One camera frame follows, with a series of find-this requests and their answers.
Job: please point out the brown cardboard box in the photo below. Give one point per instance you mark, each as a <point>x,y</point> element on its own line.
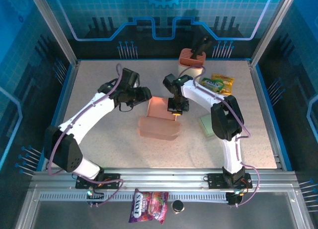
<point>156,129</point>

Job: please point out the green Fox's candy bag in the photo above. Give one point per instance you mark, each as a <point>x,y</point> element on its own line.
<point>211,83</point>

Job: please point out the purple Fox's berries candy bag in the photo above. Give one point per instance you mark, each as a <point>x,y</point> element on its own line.
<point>149,206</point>

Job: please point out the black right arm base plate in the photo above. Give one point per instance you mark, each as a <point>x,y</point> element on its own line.
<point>216,180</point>

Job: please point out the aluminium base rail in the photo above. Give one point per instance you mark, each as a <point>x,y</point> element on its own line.
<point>161,178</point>

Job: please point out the aluminium frame post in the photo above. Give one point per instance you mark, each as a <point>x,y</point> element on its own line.
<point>271,27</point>
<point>55,27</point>

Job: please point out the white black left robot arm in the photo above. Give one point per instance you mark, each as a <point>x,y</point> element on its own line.
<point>87,114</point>

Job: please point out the cream knife block pink top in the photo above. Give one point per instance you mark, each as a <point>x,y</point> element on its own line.
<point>188,65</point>

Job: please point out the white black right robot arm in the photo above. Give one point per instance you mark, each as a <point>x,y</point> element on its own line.
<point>198,95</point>

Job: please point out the green paper box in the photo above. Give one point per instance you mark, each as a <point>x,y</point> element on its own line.
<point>206,126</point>

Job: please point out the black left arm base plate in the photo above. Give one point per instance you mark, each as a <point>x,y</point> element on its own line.
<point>114,180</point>

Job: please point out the yellow candy bag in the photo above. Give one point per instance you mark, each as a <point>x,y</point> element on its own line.
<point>227,83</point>

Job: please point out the black round cap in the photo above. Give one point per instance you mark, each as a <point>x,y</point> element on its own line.
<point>178,206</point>

